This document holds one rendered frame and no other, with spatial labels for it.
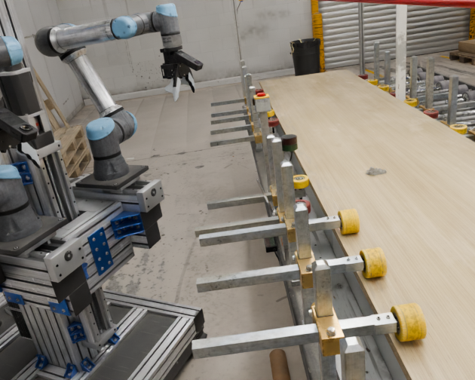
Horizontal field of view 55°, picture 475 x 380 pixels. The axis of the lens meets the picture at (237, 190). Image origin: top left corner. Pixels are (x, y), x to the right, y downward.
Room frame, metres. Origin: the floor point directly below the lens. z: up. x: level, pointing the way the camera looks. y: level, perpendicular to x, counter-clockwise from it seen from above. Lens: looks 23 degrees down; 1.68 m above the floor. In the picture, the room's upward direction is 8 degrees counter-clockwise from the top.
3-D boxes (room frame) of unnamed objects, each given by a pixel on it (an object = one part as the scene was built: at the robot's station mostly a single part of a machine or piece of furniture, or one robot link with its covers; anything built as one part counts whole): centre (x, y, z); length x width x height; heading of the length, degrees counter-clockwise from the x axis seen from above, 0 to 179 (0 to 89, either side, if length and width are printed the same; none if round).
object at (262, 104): (2.11, -0.17, 1.18); 0.07 x 0.07 x 0.08; 89
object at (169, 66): (1.85, 0.17, 1.46); 0.09 x 0.08 x 0.12; 62
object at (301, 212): (1.10, -0.16, 0.89); 0.04 x 0.04 x 0.48; 89
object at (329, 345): (0.83, -0.16, 0.95); 0.14 x 0.06 x 0.05; 179
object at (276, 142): (1.60, -0.17, 0.93); 0.04 x 0.04 x 0.48; 89
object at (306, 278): (1.08, -0.16, 0.95); 0.14 x 0.06 x 0.05; 179
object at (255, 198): (1.81, -0.08, 0.84); 0.44 x 0.03 x 0.04; 89
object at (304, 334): (0.81, -0.10, 0.95); 0.50 x 0.04 x 0.04; 89
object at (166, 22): (1.84, 0.17, 1.62); 0.09 x 0.08 x 0.11; 69
